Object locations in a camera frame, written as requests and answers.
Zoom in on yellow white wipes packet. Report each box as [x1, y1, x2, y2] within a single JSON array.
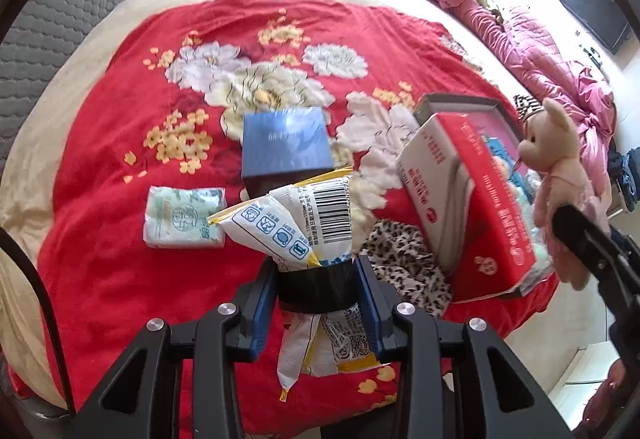
[[206, 169, 383, 402]]

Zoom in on leopard print cloth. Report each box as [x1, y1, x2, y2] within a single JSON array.
[[360, 219, 453, 319]]

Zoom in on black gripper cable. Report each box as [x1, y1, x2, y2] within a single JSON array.
[[0, 226, 77, 415]]

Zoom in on red gift box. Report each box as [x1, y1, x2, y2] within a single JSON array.
[[395, 92, 558, 305]]

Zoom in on dark blue box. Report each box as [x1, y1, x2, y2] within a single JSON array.
[[241, 106, 335, 185]]

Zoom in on white cabinet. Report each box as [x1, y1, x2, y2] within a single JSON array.
[[547, 341, 623, 422]]

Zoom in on pink quilt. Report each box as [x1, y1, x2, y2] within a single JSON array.
[[396, 0, 619, 202]]

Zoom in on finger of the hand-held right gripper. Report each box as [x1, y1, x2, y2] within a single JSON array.
[[551, 203, 633, 292]]

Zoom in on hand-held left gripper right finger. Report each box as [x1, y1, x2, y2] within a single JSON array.
[[355, 255, 571, 439]]

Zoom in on grey quilted headboard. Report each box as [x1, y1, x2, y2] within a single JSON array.
[[0, 0, 158, 180]]

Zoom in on dark blue clothing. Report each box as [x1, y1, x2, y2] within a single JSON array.
[[606, 152, 640, 215]]

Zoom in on red floral blanket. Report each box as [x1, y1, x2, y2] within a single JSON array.
[[10, 0, 561, 436]]

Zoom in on black television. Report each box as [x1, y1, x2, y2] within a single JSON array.
[[555, 0, 631, 56]]

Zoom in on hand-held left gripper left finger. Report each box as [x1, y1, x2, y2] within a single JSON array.
[[65, 260, 279, 439]]

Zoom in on beige plush toy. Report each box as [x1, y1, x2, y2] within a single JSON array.
[[516, 98, 608, 292]]

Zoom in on green print tissue pack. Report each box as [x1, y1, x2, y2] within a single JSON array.
[[482, 135, 531, 200], [143, 186, 227, 250]]

